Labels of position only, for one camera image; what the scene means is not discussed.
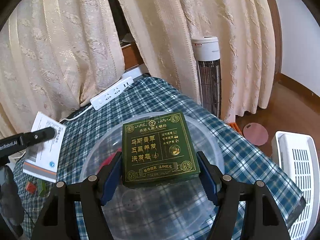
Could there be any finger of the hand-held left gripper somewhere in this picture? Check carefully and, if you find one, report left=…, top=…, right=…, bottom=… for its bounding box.
left=19, top=127, right=56, bottom=147

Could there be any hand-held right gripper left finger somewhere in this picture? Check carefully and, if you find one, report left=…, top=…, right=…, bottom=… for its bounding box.
left=30, top=151, right=123, bottom=240

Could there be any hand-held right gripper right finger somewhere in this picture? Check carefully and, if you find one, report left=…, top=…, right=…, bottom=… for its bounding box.
left=196, top=151, right=292, bottom=240

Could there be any white zip packet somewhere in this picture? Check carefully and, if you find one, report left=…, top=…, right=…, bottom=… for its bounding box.
left=23, top=112, right=66, bottom=183

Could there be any dark green printed box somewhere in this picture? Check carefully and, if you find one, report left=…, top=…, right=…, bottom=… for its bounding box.
left=122, top=112, right=201, bottom=189

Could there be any clear plastic bowl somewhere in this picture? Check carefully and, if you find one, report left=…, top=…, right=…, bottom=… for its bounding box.
left=79, top=117, right=225, bottom=240

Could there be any red item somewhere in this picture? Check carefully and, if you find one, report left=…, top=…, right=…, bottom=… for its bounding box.
left=98, top=152, right=118, bottom=175

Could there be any pink round disc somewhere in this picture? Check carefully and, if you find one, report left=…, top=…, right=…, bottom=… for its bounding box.
left=243, top=122, right=269, bottom=146

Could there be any white power strip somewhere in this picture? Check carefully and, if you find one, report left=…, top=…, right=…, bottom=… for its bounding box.
left=90, top=74, right=133, bottom=111

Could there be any cream patterned curtain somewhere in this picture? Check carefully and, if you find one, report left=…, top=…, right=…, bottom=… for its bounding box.
left=0, top=0, right=126, bottom=138
left=110, top=0, right=282, bottom=123

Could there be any plaid tablecloth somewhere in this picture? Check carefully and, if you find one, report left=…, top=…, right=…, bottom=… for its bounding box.
left=12, top=76, right=307, bottom=240

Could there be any white slotted plastic basket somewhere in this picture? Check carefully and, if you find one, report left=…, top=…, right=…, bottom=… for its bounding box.
left=271, top=131, right=320, bottom=240

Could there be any white tower heater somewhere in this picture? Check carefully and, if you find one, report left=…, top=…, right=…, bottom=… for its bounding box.
left=191, top=36, right=222, bottom=119

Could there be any white power cable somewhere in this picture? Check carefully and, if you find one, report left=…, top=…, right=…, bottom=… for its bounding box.
left=59, top=104, right=94, bottom=125

